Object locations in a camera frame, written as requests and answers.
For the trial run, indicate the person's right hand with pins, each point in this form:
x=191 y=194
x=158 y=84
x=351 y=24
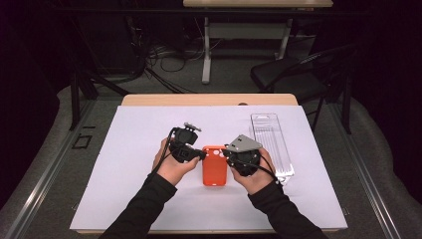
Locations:
x=257 y=182

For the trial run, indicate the white-legged desk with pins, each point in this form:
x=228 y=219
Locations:
x=245 y=31

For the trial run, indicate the white board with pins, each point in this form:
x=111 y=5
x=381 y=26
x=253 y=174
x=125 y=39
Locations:
x=132 y=132

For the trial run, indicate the person's left hand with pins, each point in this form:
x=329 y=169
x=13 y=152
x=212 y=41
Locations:
x=170 y=171

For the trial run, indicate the orange phone case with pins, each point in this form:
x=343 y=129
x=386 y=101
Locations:
x=214 y=169

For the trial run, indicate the black tape square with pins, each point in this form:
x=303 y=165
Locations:
x=74 y=146

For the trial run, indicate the black folding chair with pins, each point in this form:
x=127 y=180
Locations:
x=282 y=74

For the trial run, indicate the clear plastic package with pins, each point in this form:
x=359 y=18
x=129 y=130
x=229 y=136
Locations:
x=268 y=127

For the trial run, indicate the wooden table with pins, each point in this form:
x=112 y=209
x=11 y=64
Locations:
x=209 y=99

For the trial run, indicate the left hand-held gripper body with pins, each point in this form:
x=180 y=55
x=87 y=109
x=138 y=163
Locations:
x=184 y=146

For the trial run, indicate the black metal post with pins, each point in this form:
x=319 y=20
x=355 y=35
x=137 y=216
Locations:
x=347 y=106

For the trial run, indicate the black metal stand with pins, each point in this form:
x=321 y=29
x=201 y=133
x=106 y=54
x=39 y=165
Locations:
x=75 y=99

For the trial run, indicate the black tape strip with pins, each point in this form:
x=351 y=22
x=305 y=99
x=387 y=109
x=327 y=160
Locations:
x=89 y=127

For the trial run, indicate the metal floor rail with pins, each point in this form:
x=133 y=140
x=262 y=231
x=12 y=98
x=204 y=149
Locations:
x=365 y=172
x=49 y=166

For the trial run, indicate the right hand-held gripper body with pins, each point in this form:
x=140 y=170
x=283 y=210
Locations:
x=244 y=146

